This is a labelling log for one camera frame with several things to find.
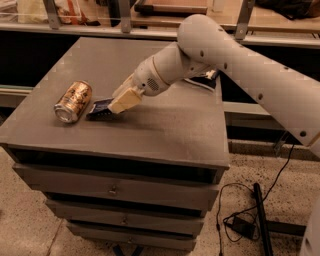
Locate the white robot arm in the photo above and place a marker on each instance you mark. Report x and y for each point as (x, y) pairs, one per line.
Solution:
(290, 97)

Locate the bottom drawer front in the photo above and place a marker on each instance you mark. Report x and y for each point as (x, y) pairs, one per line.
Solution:
(132, 236)

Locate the dark blue rxbar wrapper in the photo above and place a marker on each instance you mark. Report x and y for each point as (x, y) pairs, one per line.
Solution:
(100, 111)

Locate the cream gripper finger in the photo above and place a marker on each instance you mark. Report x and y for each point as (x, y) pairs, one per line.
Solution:
(119, 104)
(125, 89)

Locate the middle drawer front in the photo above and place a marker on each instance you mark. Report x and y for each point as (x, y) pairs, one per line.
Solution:
(123, 217)

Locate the drawer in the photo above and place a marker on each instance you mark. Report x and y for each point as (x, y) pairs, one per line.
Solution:
(123, 217)
(117, 186)
(132, 236)

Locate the top drawer front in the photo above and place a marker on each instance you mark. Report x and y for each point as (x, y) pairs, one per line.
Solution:
(117, 186)

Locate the blue Kettle chips bag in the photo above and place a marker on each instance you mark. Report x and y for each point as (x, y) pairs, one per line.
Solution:
(205, 80)

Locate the black power adapter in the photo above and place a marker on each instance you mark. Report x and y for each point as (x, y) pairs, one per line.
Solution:
(242, 227)

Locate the grey drawer cabinet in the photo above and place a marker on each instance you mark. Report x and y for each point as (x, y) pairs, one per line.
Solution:
(178, 135)

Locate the grey metal railing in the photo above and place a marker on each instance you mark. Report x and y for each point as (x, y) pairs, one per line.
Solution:
(112, 18)

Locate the black metal floor bar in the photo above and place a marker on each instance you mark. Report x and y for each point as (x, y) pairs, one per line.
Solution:
(267, 246)

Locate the wooden background table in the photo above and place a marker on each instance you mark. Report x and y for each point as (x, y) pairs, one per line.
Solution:
(169, 13)

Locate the orange soda can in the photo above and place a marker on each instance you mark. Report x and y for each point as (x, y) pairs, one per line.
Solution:
(73, 102)

